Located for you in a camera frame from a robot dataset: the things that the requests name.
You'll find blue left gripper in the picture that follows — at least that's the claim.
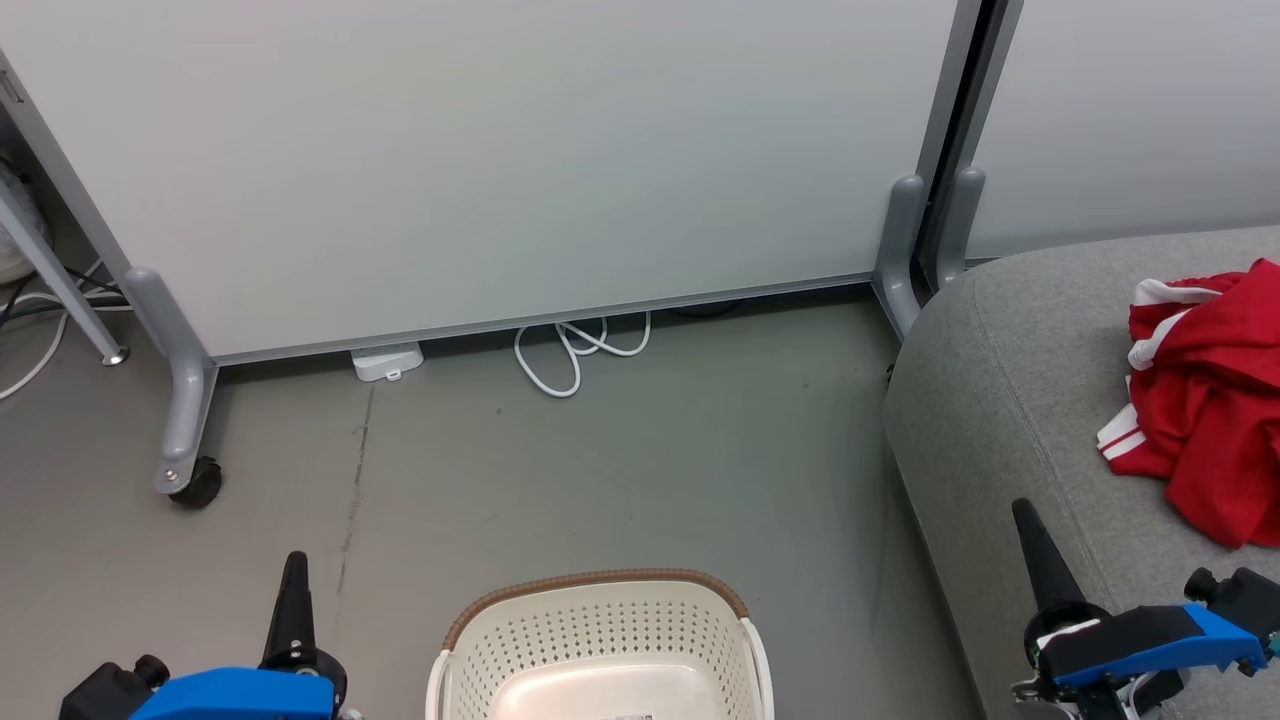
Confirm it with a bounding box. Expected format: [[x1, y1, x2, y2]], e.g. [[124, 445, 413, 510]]
[[128, 551, 349, 720]]

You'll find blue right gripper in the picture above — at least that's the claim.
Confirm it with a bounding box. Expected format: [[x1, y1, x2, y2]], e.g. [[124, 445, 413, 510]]
[[1011, 497, 1268, 720]]

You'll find red basketball jersey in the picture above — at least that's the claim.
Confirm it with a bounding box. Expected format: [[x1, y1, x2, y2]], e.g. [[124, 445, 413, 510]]
[[1096, 258, 1280, 550]]

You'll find cream perforated laundry basket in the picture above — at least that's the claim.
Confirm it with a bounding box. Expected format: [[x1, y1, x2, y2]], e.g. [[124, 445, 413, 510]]
[[426, 569, 775, 720]]

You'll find black caster wheel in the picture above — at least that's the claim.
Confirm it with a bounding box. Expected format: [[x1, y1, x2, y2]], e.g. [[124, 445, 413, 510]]
[[168, 456, 224, 510]]

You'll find grey fabric sofa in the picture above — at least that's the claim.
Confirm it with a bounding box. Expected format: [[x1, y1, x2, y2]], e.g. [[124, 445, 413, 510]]
[[884, 224, 1280, 720]]

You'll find white power adapter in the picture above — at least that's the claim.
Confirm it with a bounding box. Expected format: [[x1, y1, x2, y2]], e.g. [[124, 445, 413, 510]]
[[350, 342, 425, 384]]

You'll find grey metal table leg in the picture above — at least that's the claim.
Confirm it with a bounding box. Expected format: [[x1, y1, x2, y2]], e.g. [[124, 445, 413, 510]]
[[0, 175, 130, 367]]

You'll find narrow white partition panel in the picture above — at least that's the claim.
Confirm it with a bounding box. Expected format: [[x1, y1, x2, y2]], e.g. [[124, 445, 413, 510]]
[[918, 0, 1280, 293]]

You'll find white plastic bag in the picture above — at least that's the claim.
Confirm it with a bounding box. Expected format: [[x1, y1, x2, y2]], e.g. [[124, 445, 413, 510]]
[[0, 160, 49, 283]]

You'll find wide white partition panel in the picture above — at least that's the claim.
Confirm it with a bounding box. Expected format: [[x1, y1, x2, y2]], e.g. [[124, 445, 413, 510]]
[[0, 0, 991, 497]]

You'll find loose white floor cable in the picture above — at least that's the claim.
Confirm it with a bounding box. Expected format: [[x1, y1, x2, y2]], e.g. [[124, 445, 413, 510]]
[[0, 258, 133, 403]]

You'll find coiled white cable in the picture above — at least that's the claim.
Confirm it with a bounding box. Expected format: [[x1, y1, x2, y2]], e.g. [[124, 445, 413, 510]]
[[513, 311, 653, 400]]

